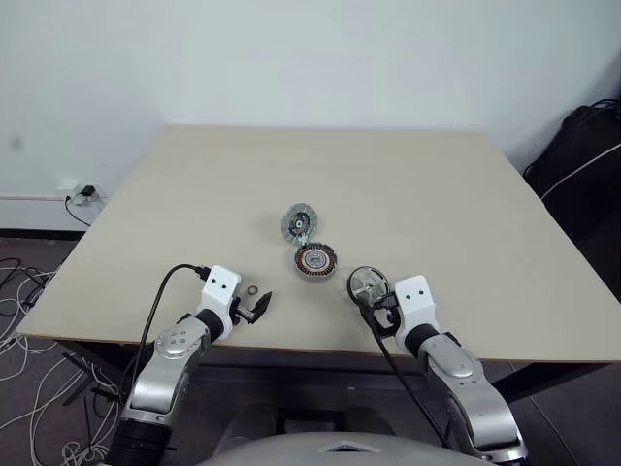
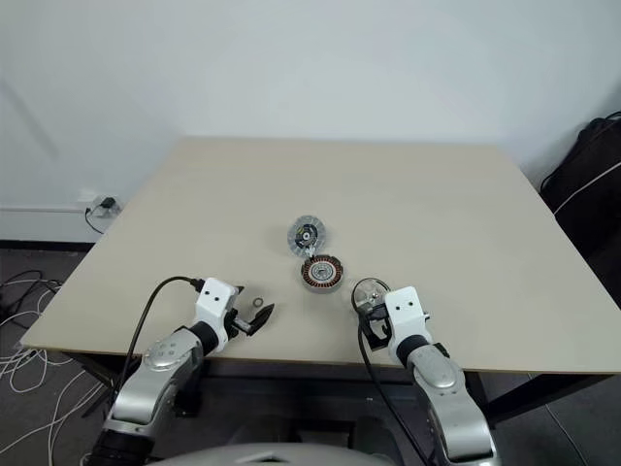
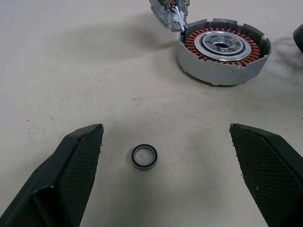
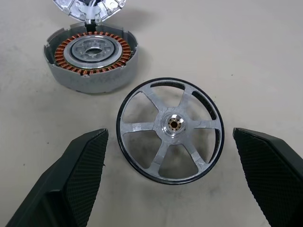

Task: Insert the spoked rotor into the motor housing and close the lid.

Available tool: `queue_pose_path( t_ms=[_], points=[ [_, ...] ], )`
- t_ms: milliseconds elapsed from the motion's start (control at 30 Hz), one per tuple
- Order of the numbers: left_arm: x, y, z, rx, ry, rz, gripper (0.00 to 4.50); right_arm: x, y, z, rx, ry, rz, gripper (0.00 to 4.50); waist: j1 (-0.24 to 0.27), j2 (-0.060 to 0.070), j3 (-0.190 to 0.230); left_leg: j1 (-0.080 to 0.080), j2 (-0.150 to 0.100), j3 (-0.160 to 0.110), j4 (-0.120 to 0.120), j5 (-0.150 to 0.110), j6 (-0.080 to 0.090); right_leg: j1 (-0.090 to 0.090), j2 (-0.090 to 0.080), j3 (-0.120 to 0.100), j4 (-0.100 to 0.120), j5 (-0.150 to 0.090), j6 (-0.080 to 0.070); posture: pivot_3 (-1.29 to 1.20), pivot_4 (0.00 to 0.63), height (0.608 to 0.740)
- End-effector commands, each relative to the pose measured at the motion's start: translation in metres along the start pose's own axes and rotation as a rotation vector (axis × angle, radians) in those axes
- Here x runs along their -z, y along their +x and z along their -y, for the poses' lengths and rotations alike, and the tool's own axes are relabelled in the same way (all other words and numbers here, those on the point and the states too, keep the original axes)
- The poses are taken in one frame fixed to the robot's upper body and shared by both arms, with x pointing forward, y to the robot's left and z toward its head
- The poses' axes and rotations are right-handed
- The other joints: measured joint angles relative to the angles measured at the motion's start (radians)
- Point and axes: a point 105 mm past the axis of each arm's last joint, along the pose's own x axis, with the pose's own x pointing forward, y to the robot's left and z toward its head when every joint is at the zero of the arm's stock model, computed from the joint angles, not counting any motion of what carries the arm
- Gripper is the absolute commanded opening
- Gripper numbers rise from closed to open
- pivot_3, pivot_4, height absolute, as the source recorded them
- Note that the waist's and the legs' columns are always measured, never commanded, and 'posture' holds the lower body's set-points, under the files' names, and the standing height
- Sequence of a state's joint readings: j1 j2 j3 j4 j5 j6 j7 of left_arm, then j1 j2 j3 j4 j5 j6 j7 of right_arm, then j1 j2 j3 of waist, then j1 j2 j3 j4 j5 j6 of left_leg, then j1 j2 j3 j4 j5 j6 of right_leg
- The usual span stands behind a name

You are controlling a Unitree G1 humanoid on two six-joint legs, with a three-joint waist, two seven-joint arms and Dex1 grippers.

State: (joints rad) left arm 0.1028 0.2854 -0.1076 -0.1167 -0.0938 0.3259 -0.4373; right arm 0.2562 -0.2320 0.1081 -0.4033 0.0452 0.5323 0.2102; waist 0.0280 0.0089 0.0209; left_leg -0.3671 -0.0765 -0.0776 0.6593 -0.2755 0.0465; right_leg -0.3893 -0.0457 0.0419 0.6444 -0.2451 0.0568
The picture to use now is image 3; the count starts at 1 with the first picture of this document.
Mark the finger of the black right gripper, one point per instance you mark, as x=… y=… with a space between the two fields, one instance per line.
x=299 y=37

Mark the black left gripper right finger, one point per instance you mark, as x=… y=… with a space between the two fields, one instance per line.
x=267 y=170

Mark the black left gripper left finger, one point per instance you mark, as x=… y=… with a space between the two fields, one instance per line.
x=59 y=179

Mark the silver motor housing copper windings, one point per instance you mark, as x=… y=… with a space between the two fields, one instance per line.
x=213 y=73

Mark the small round metallic disc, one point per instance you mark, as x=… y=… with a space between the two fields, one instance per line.
x=163 y=14

